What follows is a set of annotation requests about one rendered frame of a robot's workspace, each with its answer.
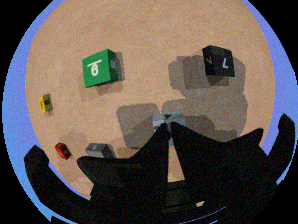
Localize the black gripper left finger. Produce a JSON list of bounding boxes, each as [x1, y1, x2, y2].
[[77, 123, 169, 209]]

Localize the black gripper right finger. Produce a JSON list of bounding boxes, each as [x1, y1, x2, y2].
[[170, 121, 263, 204]]

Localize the green block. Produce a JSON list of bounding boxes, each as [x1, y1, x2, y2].
[[82, 49, 118, 88]]

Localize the small red block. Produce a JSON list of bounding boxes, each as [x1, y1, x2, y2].
[[55, 143, 71, 160]]

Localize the small yellow block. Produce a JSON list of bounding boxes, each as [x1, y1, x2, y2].
[[39, 93, 52, 113]]

